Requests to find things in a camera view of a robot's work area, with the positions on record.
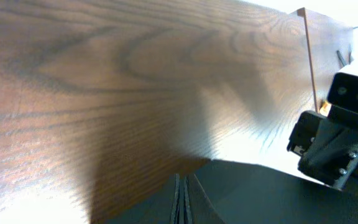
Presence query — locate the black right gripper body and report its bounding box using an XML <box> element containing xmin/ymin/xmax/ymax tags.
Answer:
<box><xmin>287</xmin><ymin>110</ymin><xmax>358</xmax><ymax>195</ymax></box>

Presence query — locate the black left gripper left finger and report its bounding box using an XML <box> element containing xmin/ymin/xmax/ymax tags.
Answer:
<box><xmin>170</xmin><ymin>174</ymin><xmax>180</xmax><ymax>224</ymax></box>

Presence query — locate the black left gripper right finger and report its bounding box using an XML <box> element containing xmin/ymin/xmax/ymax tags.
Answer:
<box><xmin>184</xmin><ymin>177</ymin><xmax>193</xmax><ymax>224</ymax></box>

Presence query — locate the dark green open box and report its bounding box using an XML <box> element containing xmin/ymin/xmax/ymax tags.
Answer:
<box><xmin>107</xmin><ymin>160</ymin><xmax>358</xmax><ymax>224</ymax></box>

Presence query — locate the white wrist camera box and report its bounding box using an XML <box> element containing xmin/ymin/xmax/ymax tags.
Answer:
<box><xmin>327</xmin><ymin>61</ymin><xmax>358</xmax><ymax>114</ymax></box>

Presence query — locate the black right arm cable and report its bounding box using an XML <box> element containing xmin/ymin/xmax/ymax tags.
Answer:
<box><xmin>336</xmin><ymin>49</ymin><xmax>354</xmax><ymax>68</ymax></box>

